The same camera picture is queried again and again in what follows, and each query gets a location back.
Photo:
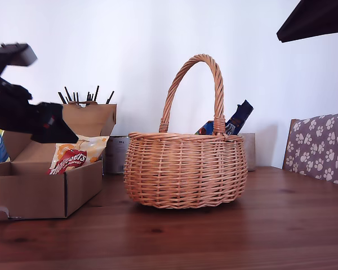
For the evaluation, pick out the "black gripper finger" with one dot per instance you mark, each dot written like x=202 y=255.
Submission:
x=318 y=18

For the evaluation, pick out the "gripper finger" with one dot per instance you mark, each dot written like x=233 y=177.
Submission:
x=56 y=129

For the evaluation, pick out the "white orange Maltesers bag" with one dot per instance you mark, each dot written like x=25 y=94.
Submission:
x=79 y=146

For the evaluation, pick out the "blue Terry's egg bag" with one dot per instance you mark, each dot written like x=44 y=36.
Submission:
x=239 y=118

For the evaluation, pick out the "open brown cardboard box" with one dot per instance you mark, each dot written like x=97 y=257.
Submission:
x=39 y=194

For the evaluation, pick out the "metal tin can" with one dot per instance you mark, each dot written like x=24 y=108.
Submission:
x=117 y=154

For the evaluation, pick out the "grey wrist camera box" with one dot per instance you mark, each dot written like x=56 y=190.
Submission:
x=19 y=54

